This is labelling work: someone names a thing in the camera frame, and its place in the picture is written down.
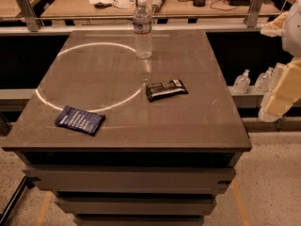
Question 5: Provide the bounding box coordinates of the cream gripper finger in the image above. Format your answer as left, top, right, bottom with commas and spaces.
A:
261, 11, 288, 38
259, 57, 301, 122

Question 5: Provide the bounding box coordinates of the black chocolate rxbar wrapper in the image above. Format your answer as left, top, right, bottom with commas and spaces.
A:
146, 79, 188, 102

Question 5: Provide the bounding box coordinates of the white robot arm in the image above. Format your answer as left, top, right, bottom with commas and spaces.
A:
259, 0, 301, 122

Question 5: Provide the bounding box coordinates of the blue blueberry rxbar wrapper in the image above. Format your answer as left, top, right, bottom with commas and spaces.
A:
55, 105, 105, 136

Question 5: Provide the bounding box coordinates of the right sanitizer bottle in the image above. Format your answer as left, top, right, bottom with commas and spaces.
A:
254, 67, 273, 92

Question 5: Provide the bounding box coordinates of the sanitizer bottle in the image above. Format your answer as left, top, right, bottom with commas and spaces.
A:
233, 69, 250, 94
254, 67, 273, 92

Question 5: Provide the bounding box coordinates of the left sanitizer bottle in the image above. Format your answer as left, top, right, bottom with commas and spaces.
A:
233, 69, 250, 94

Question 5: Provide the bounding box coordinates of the clear plastic water bottle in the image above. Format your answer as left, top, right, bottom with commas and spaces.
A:
133, 0, 152, 59

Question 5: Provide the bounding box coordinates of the wooden workbench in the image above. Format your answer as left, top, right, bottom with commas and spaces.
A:
41, 0, 280, 21

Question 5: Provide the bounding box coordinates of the grey drawer cabinet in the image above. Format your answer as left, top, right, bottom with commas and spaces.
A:
24, 164, 236, 226

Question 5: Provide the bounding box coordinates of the right metal bracket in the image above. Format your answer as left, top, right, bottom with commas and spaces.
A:
244, 0, 272, 28

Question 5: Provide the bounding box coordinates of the left metal bracket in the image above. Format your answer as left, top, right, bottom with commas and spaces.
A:
16, 0, 40, 32

